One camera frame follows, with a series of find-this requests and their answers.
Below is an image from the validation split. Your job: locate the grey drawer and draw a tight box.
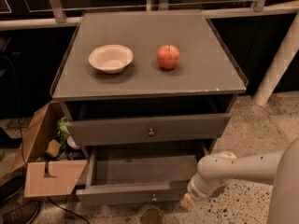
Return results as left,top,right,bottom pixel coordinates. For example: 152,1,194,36
77,140,207,205
67,113,231,147

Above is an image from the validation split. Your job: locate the metal railing frame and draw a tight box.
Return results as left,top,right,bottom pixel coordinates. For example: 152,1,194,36
0,0,299,31

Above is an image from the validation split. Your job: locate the grey wooden drawer cabinet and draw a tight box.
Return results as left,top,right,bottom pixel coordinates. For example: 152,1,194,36
50,10,249,156

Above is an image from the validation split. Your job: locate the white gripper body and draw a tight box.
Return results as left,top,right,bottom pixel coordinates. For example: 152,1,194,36
187,174,227,202

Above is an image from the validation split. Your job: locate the white paper bowl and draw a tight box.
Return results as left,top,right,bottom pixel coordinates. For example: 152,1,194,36
89,45,134,74

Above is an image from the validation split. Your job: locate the round drawer knob middle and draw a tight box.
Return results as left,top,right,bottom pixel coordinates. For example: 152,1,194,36
151,193,158,202

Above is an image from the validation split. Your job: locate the yellow sponge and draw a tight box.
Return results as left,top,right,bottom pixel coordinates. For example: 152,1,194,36
45,139,62,158

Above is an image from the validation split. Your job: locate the brown cardboard box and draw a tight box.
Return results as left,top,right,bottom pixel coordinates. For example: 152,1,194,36
10,102,88,198

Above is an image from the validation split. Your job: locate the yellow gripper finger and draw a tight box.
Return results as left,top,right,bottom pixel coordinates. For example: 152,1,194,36
180,193,194,208

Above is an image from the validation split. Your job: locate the round drawer knob top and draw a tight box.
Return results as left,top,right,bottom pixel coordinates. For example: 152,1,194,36
148,128,156,137

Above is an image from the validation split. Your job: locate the grey top drawer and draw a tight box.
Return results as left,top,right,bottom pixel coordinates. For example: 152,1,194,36
67,113,231,147

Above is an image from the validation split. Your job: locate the round drawer knob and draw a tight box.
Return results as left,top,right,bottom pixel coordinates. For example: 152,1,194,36
148,128,156,137
151,193,158,202

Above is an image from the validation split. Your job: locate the dark shoe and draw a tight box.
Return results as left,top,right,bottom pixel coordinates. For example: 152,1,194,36
0,201,39,224

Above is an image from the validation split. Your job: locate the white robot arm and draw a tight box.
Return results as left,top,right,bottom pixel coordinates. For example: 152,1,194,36
181,139,299,224

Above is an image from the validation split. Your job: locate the green crumpled bag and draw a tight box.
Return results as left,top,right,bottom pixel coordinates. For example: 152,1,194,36
57,117,70,145

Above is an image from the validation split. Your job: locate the white diagonal post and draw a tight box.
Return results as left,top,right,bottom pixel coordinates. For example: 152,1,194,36
253,12,299,106

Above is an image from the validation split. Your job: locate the red apple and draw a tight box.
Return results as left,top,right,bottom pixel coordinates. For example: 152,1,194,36
157,45,180,70

